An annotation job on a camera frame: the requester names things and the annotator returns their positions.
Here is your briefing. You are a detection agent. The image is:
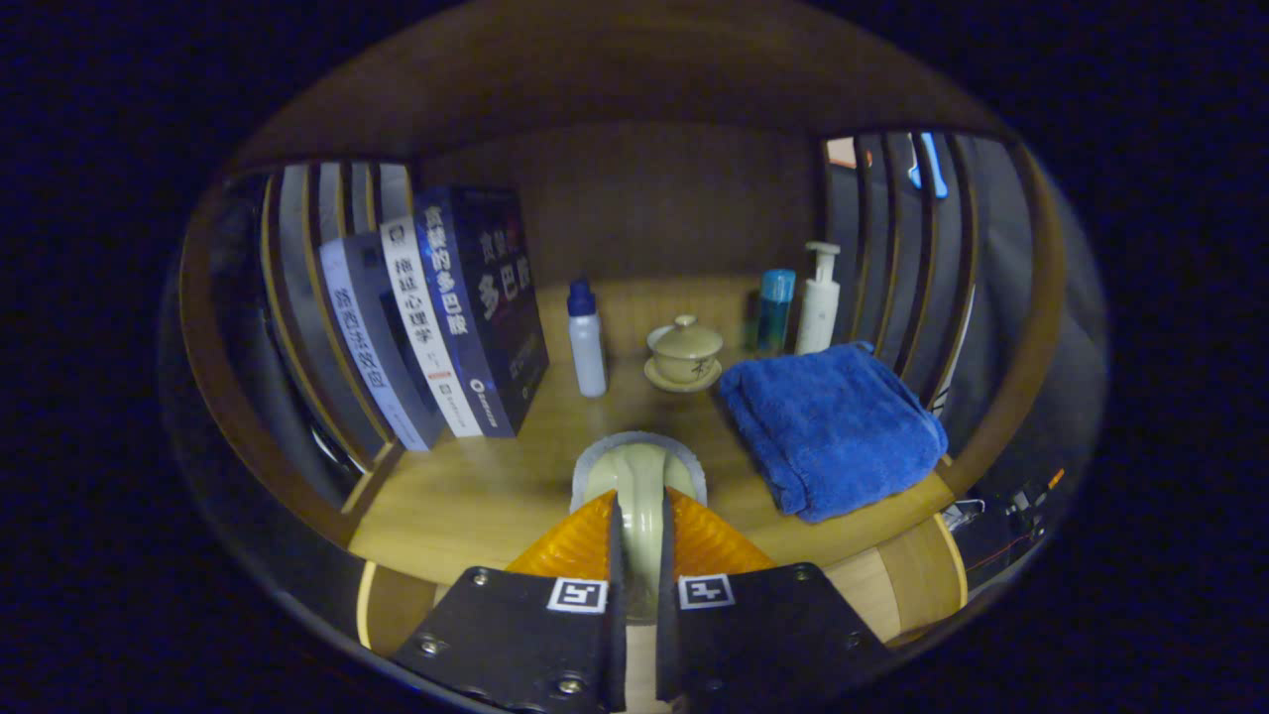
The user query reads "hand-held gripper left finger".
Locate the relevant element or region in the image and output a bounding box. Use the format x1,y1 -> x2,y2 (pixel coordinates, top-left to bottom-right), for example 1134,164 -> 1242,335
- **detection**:
392,489 -> 628,714

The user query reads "beige lidded teacup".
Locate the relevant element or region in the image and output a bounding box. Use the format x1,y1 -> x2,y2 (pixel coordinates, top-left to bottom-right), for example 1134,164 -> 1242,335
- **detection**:
644,314 -> 725,394

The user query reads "white bottle with blue cap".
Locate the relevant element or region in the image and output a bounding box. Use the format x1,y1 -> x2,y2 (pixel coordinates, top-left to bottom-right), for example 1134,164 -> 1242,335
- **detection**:
567,281 -> 608,399

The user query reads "blue folded towel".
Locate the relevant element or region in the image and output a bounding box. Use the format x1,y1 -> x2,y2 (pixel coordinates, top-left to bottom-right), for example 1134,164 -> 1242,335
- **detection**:
717,341 -> 950,524

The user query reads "dark blue book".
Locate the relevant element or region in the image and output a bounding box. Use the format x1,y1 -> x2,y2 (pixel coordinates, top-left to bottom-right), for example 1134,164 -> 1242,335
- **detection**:
414,185 -> 550,438

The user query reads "white pump bottle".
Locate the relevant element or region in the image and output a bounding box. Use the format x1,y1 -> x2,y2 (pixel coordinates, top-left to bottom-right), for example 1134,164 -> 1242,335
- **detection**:
795,241 -> 842,356

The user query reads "wooden cabinet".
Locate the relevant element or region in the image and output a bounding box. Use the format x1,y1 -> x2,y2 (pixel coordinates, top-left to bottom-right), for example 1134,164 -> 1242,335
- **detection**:
178,0 -> 1070,660

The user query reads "white book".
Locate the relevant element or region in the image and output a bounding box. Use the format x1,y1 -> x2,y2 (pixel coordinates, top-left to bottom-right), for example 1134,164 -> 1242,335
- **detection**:
380,215 -> 485,439

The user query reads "teal bottle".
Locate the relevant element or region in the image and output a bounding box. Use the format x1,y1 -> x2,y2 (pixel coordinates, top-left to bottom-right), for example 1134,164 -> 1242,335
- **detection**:
755,269 -> 797,355

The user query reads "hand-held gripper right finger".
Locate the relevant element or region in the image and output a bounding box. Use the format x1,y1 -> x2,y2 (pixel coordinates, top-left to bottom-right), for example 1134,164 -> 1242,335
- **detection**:
654,486 -> 893,710

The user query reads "light blue book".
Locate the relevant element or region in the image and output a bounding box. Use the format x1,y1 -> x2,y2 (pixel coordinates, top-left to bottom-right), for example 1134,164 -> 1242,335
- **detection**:
319,234 -> 447,452

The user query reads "wooden countertop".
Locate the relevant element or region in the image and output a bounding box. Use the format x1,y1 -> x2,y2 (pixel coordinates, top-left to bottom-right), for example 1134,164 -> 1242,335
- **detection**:
347,278 -> 958,586

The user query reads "cream handled scrub sponge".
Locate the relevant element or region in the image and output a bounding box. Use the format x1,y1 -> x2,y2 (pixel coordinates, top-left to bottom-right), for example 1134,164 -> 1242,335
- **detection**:
571,430 -> 709,626

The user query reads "black device with wires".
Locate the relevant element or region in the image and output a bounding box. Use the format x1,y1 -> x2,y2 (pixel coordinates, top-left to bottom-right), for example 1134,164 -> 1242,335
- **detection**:
947,466 -> 1067,586

